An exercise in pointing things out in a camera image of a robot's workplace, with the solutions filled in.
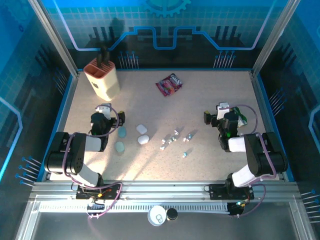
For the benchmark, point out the mint green charging case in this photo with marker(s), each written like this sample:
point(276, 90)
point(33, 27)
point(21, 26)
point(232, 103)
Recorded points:
point(119, 147)

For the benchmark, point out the white oval charging case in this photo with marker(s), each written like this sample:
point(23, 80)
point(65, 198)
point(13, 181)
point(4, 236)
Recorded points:
point(143, 139)

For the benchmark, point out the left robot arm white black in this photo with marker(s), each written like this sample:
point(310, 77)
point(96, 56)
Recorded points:
point(75, 152)

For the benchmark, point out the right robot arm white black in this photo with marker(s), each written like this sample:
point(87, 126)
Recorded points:
point(260, 152)

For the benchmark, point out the green snack bag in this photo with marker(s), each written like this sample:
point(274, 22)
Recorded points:
point(241, 121)

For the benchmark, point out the cream knife block orange top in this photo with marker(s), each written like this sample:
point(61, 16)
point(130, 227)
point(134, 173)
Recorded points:
point(107, 85)

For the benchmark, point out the red candy bag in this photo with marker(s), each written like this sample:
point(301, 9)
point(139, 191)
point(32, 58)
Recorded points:
point(168, 85)

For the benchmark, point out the black round cap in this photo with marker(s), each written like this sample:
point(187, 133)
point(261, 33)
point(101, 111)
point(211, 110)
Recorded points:
point(172, 214)

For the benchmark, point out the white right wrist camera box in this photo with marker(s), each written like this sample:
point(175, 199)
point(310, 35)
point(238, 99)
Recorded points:
point(222, 111)

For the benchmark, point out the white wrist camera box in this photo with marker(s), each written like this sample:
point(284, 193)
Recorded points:
point(106, 111)
point(222, 111)

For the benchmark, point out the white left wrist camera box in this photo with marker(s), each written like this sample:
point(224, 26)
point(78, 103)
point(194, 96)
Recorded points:
point(106, 111)

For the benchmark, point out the aluminium table side rail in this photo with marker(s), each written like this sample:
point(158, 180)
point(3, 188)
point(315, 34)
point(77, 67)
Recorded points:
point(265, 120)
point(61, 120)

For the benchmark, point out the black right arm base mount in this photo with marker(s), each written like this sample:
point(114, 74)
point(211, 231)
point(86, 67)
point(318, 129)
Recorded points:
point(217, 192)

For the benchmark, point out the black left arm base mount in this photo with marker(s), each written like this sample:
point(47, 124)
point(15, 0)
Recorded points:
point(82, 193)

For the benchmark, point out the aluminium rail under arm bases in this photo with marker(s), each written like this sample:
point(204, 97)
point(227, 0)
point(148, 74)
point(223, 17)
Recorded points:
point(162, 190)

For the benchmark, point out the aluminium frame post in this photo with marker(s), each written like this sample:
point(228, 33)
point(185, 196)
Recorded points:
point(273, 37)
point(53, 37)

